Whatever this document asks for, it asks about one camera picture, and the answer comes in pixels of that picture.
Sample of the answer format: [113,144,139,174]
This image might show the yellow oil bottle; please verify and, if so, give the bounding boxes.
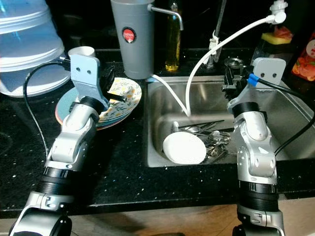
[165,0,182,73]

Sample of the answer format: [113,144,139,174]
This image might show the white faucet filter head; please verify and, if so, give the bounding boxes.
[270,0,289,24]

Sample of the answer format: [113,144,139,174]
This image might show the grey plastic canister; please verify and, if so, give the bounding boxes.
[111,0,154,80]

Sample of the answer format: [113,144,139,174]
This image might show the floral patterned plate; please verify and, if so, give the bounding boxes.
[96,77,143,123]

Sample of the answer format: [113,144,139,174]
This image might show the white cup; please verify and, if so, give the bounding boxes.
[68,46,95,62]

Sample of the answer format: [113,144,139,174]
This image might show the round metal sink plug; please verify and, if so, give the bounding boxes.
[225,58,244,69]

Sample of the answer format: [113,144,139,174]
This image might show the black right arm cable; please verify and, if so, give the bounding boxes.
[256,79,315,155]

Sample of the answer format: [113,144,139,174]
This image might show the white bowl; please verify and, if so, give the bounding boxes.
[162,132,207,165]

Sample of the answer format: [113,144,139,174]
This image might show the light blue plate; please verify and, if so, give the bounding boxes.
[55,84,141,127]

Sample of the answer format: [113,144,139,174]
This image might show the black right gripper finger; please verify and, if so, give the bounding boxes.
[221,64,234,95]

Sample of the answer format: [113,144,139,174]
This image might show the translucent white plastic tub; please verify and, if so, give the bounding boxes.
[0,0,63,97]

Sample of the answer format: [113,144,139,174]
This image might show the black chopstick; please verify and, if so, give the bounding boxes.
[182,119,225,129]
[194,126,234,135]

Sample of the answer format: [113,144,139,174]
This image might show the metal fork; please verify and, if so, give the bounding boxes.
[208,144,232,163]

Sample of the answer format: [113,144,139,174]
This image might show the yellow sponge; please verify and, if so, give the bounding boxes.
[261,32,293,46]

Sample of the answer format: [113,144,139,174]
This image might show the chrome curved spout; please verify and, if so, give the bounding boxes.
[150,5,184,31]

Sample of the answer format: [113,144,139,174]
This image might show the chrome faucet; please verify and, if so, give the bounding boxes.
[209,0,227,69]

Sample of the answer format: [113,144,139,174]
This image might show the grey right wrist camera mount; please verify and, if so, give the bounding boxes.
[227,58,287,116]

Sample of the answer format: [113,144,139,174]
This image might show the red orange scouring pad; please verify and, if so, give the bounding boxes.
[273,26,294,41]

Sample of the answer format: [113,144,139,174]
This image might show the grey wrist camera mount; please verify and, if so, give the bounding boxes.
[69,54,109,111]
[227,58,287,116]

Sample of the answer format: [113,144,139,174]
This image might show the stainless steel sink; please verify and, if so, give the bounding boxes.
[145,74,315,168]

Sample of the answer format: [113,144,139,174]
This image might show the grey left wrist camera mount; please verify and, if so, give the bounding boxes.
[69,54,109,111]

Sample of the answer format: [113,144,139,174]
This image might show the beige brown cabinet front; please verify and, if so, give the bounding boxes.
[69,197,315,236]

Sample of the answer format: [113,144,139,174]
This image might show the blue cable tape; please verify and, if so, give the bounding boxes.
[248,74,260,88]

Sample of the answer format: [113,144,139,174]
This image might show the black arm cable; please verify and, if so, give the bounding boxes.
[256,79,315,155]
[23,60,72,158]

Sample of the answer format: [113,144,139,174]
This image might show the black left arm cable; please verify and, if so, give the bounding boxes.
[23,60,72,158]

